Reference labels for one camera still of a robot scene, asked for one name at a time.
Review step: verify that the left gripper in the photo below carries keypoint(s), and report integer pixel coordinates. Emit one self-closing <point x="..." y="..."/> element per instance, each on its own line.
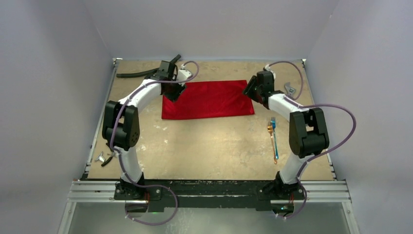
<point x="174" y="97"/>

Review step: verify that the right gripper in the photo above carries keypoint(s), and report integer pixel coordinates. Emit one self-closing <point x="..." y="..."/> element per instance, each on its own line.
<point x="253" y="90"/>

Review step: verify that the red cloth napkin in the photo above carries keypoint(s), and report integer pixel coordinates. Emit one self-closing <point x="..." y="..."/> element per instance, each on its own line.
<point x="209" y="99"/>

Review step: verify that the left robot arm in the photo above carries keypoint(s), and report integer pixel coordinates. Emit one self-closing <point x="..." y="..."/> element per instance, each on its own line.
<point x="121" y="127"/>

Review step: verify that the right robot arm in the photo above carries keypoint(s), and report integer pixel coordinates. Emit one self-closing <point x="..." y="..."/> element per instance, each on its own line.
<point x="308" y="135"/>

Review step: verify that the blue utensil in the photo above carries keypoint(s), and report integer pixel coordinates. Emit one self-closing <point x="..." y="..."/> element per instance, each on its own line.
<point x="273" y="125"/>

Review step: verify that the gold fork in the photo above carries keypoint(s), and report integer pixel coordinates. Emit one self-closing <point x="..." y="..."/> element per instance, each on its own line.
<point x="271" y="132"/>

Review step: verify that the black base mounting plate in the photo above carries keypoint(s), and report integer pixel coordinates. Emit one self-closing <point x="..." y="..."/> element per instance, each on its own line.
<point x="261" y="195"/>

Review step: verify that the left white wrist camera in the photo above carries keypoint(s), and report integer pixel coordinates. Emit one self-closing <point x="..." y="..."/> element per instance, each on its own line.
<point x="183" y="74"/>

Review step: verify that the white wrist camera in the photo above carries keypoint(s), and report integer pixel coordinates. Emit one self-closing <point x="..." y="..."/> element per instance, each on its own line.
<point x="268" y="68"/>
<point x="183" y="74"/>

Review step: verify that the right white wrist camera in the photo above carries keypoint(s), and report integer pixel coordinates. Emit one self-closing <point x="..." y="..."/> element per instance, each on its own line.
<point x="268" y="68"/>

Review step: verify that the adjustable wrench orange handle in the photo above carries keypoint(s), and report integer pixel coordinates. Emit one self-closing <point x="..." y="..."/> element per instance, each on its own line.
<point x="290" y="91"/>

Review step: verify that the black handled pliers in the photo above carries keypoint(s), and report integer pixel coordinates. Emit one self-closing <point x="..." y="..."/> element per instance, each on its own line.
<point x="104" y="161"/>

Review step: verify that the aluminium frame rail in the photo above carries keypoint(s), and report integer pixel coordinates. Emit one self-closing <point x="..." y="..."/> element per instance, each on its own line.
<point x="224" y="148"/>

